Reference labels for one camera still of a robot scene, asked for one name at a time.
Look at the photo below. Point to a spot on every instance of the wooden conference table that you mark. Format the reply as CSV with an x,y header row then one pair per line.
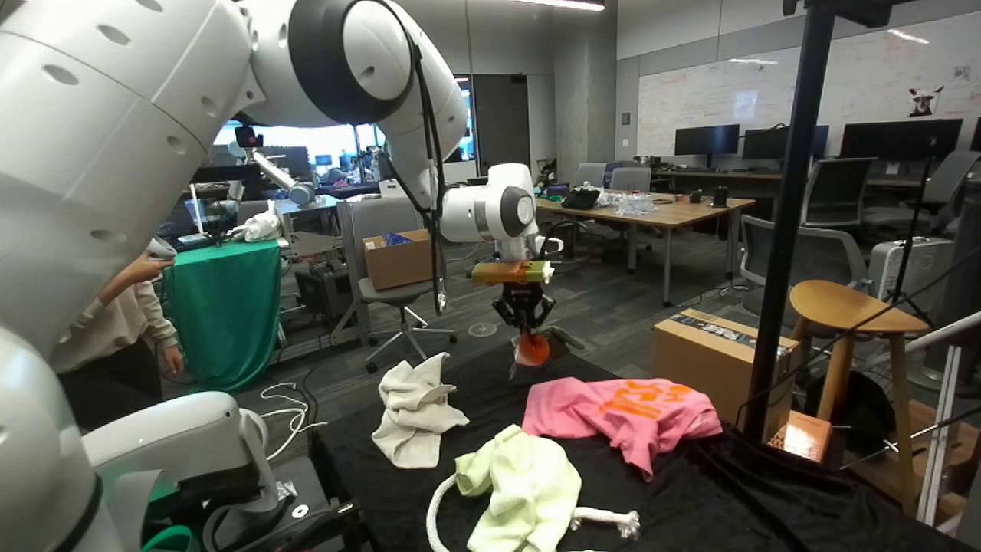
x,y
662,212

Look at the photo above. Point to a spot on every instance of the person in beige sweater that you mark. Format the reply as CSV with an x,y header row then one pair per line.
x,y
113,357

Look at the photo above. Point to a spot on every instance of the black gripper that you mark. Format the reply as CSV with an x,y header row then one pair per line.
x,y
523,308

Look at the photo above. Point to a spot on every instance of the pink shirt orange print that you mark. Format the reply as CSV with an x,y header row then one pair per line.
x,y
637,419

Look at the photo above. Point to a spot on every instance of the black camera stand pole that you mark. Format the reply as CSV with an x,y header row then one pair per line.
x,y
787,220

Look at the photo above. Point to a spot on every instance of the black velvet table cloth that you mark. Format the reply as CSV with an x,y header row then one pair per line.
x,y
708,494

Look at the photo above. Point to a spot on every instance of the white towel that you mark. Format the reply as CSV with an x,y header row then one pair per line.
x,y
416,415

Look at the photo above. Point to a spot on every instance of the orange plush carrot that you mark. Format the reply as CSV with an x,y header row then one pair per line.
x,y
530,351

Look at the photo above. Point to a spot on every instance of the light yellow cloth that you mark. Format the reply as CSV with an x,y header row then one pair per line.
x,y
530,491

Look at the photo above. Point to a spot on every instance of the cardboard box on floor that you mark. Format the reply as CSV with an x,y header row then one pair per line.
x,y
708,354

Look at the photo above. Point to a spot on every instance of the grey office chair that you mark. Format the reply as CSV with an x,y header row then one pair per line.
x,y
824,246

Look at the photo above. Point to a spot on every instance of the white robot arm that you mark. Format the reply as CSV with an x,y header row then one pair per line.
x,y
108,109

